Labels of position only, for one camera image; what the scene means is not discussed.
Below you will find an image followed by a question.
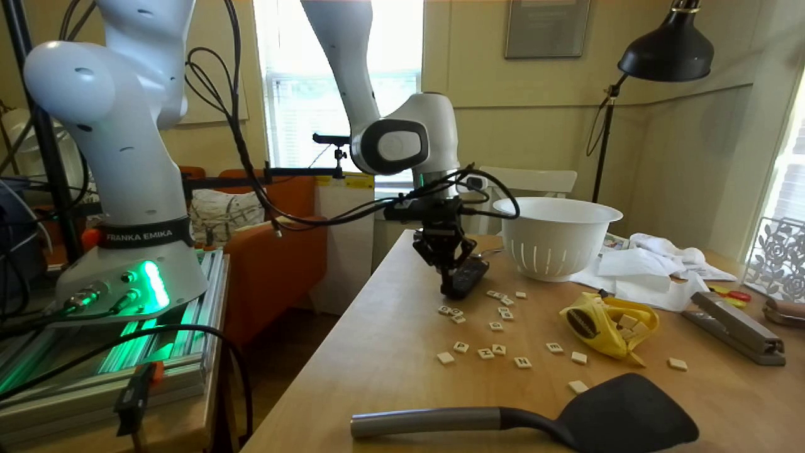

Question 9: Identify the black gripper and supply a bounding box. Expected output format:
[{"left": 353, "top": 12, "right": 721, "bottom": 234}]
[{"left": 412, "top": 205, "right": 475, "bottom": 270}]

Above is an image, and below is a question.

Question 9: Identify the black remote control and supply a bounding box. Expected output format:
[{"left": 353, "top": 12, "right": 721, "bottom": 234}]
[{"left": 440, "top": 254, "right": 489, "bottom": 300}]

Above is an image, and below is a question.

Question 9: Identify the white colander bowl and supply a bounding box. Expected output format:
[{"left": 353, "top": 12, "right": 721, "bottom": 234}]
[{"left": 493, "top": 197, "right": 621, "bottom": 281}]

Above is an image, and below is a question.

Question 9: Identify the orange armchair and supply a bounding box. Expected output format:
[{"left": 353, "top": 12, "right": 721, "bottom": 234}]
[{"left": 181, "top": 167, "right": 326, "bottom": 344}]

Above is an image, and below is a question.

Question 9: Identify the yellow tape dispenser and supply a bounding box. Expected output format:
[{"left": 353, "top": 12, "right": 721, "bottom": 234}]
[{"left": 560, "top": 293, "right": 659, "bottom": 367}]

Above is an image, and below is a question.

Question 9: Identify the stack of papers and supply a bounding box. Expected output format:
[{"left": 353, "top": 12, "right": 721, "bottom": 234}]
[{"left": 573, "top": 232, "right": 735, "bottom": 312}]

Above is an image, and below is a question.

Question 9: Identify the black desk lamp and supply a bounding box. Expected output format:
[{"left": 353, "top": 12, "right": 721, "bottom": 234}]
[{"left": 589, "top": 0, "right": 715, "bottom": 198}]

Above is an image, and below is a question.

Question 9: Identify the black camera on stand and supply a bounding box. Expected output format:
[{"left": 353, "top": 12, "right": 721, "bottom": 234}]
[{"left": 313, "top": 133, "right": 353, "bottom": 171}]

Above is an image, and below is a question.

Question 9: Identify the framed wall picture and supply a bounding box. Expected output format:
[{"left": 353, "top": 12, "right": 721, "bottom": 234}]
[{"left": 504, "top": 0, "right": 591, "bottom": 61}]

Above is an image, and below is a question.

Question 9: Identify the black spatula grey handle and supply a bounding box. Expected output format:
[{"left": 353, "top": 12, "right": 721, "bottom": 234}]
[{"left": 349, "top": 373, "right": 700, "bottom": 453}]

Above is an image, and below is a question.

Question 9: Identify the black cable bundle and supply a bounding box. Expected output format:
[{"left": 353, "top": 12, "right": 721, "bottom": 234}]
[{"left": 181, "top": 0, "right": 524, "bottom": 234}]

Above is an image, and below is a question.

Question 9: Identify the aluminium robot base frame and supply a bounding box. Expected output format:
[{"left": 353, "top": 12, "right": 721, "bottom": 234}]
[{"left": 0, "top": 251, "right": 227, "bottom": 448}]

